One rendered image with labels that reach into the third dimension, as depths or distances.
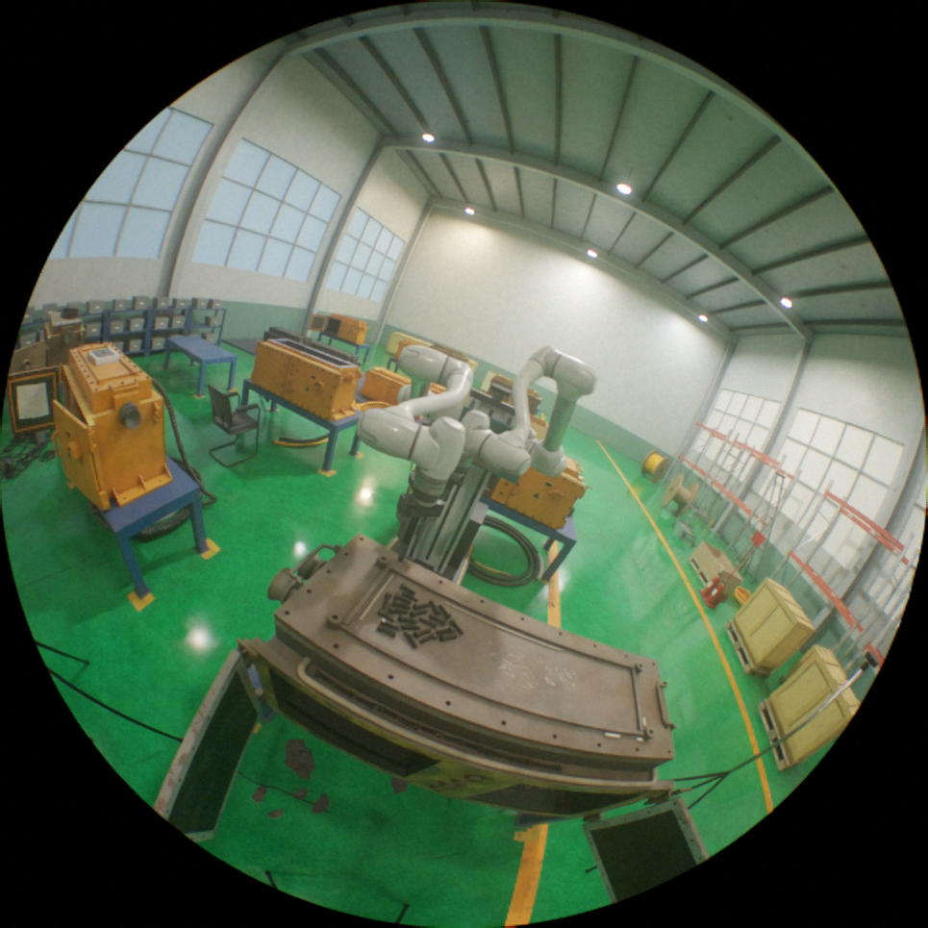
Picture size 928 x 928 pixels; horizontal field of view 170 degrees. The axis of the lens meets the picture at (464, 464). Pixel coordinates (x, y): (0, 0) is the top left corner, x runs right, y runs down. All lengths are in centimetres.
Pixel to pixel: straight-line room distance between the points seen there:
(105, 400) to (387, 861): 296
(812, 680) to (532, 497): 471
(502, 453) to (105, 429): 224
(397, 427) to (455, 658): 63
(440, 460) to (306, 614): 54
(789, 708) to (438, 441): 534
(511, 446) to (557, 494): 220
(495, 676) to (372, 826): 145
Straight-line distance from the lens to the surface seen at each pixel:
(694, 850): 153
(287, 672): 94
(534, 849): 246
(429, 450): 79
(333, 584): 95
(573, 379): 138
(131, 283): 903
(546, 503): 327
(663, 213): 1184
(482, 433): 108
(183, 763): 93
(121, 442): 239
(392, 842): 214
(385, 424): 80
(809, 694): 531
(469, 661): 92
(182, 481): 259
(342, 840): 211
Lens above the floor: 209
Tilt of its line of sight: 22 degrees down
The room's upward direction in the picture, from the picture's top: 23 degrees clockwise
